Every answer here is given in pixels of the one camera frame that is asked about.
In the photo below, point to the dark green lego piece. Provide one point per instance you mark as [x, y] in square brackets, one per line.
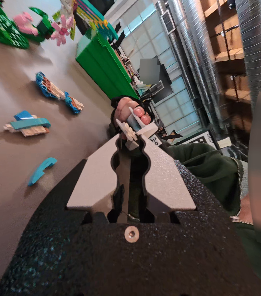
[43, 25]

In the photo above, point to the wooden storage shelf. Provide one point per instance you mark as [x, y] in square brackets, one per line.
[229, 55]

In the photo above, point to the black monitor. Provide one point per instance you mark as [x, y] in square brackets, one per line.
[165, 83]

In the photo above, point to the green plastic bin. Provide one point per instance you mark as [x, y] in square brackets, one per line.
[102, 64]

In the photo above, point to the pink lego flower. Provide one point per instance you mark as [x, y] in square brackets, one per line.
[62, 31]

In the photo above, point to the person's green jacket torso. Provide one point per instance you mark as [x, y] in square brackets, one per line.
[255, 261]

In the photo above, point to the silver ventilation duct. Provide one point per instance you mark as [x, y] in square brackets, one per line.
[257, 41]
[190, 46]

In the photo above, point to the white round lego plate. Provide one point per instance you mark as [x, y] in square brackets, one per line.
[127, 131]

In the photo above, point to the person's right forearm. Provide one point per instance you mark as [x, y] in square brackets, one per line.
[204, 171]

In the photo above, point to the large paned window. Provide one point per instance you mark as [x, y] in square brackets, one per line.
[144, 39]

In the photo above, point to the teal and white lego assembly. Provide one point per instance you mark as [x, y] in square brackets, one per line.
[28, 126]

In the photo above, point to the white vent grille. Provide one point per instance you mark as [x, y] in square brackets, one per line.
[168, 22]

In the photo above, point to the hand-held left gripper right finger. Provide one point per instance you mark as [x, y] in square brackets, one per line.
[167, 182]

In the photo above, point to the light blue curved lego piece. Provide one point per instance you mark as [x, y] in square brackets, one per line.
[41, 170]

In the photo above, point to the blue brown white lego assembly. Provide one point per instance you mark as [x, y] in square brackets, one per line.
[54, 90]

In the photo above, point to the green lego model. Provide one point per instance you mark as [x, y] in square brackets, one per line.
[3, 30]

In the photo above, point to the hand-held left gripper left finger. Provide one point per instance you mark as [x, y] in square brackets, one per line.
[93, 182]

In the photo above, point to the pink lego figure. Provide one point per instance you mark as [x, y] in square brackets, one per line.
[25, 23]

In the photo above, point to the person's right hand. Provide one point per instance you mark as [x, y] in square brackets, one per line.
[124, 108]

